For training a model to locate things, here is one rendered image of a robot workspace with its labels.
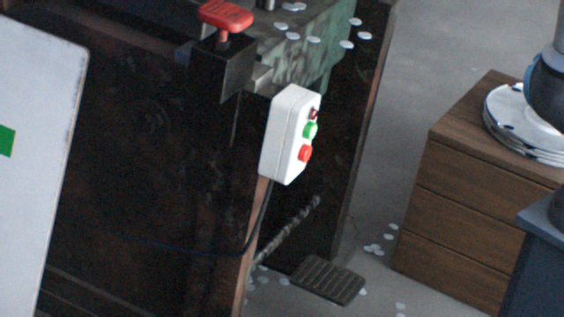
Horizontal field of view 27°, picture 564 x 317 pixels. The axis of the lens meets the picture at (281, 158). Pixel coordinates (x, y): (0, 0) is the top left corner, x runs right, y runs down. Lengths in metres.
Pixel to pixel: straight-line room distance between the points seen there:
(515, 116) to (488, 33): 1.37
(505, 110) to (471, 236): 0.27
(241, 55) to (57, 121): 0.39
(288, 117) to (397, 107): 1.46
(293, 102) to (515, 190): 0.72
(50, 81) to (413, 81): 1.61
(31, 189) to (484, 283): 0.97
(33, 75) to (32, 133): 0.10
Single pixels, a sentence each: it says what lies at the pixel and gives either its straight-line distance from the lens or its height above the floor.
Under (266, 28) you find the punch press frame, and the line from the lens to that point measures 1.86.
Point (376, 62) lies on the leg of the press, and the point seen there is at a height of 0.50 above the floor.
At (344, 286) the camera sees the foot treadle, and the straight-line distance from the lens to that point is 2.13.
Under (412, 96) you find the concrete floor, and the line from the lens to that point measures 3.21.
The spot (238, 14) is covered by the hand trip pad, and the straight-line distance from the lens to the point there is 1.61.
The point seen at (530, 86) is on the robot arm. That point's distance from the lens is 1.96.
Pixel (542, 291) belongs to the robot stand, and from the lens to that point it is 1.96.
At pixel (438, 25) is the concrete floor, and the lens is 3.70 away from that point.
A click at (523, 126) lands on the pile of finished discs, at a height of 0.38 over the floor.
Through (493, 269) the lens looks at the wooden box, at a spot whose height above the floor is 0.11.
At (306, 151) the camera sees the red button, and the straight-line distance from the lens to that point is 1.73.
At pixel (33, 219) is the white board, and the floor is 0.28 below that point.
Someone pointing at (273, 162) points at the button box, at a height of 0.53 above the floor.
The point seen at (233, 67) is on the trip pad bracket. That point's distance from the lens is 1.63.
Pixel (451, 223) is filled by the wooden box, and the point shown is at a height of 0.17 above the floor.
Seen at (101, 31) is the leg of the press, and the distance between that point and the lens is 1.83.
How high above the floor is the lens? 1.42
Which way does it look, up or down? 31 degrees down
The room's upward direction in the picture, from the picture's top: 12 degrees clockwise
